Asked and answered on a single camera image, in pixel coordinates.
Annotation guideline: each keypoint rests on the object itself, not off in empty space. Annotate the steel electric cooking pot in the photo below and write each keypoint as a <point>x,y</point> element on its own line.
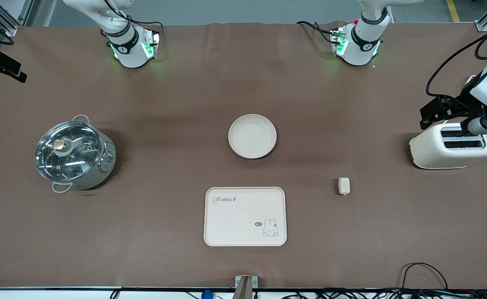
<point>102,166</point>

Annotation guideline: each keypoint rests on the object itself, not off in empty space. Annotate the glass pot lid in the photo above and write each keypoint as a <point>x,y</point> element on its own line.
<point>69,153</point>

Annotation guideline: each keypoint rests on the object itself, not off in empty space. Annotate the small white bun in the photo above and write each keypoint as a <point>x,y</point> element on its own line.
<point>343,185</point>

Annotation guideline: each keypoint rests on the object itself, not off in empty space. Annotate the round cream plate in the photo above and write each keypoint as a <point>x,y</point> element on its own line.
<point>252,136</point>

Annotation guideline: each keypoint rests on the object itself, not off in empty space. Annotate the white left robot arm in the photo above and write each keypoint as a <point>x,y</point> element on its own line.
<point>362,45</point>

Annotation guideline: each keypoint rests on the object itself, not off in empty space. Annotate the blue round knob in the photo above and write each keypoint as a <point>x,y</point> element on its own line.
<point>207,295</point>

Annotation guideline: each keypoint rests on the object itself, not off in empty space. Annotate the cream two-slot toaster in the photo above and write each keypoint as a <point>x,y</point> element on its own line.
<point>434,151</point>

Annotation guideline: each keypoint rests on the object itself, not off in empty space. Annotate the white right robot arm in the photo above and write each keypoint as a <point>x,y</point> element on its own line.
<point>129,45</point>

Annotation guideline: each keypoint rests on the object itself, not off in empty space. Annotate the cream rabbit print tray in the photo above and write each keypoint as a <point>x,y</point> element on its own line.
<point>243,220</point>

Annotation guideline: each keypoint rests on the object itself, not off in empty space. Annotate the grey metal camera bracket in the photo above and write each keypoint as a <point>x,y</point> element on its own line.
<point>245,286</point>

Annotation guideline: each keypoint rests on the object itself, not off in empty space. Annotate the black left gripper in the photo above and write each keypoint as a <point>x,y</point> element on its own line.
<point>462,105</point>

